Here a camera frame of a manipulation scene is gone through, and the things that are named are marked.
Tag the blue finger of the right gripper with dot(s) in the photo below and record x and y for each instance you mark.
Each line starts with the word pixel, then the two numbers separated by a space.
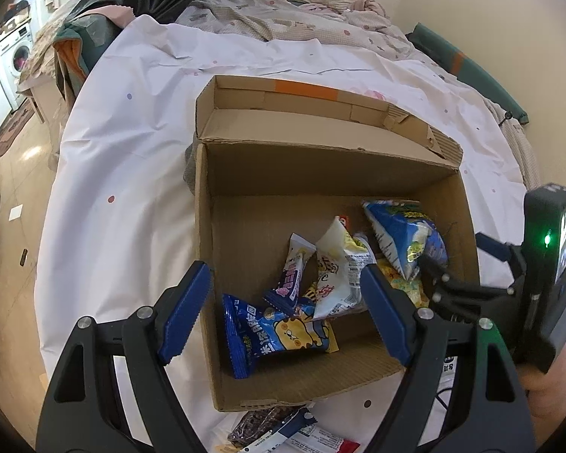
pixel 498 250

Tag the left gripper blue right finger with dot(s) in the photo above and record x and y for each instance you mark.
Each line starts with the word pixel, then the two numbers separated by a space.
pixel 392 312

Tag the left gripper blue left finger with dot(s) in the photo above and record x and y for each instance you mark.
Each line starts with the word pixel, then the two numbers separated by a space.
pixel 178 310

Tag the white red milk snack bag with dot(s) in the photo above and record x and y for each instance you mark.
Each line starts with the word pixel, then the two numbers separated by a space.
pixel 341 258

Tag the dark meat snack pouch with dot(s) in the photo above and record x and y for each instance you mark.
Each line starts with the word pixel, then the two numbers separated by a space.
pixel 256 423

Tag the white red wafer bar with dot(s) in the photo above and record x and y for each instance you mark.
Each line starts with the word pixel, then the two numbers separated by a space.
pixel 300 430

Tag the right human hand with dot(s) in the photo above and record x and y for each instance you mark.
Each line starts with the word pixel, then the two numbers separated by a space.
pixel 546 396

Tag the yellow chips bag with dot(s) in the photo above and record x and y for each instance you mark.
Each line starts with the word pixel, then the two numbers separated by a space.
pixel 412 288

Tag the blue yellow cartoon snack bag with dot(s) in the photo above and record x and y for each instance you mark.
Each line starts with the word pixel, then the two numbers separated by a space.
pixel 255 332

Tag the blue green popcorn snack bag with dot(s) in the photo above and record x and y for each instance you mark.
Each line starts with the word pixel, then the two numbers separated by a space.
pixel 405 233

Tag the white purple candy packet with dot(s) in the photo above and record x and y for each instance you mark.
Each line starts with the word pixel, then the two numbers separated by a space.
pixel 285 294

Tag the white patterned bed sheet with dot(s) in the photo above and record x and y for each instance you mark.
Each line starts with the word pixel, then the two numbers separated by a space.
pixel 119 222

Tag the dark cloth beside box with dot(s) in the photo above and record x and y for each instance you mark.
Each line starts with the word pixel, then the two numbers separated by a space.
pixel 190 166

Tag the brown cardboard box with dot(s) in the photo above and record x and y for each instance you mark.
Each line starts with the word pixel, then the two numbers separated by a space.
pixel 277 158

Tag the green orange rolled mat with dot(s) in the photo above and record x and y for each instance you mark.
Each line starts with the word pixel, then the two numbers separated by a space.
pixel 466 70

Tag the floral crumpled blanket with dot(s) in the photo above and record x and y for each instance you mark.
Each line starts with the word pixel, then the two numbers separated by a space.
pixel 268 20

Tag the white washing machine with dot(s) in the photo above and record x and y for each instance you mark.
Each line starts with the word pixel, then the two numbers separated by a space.
pixel 15 49

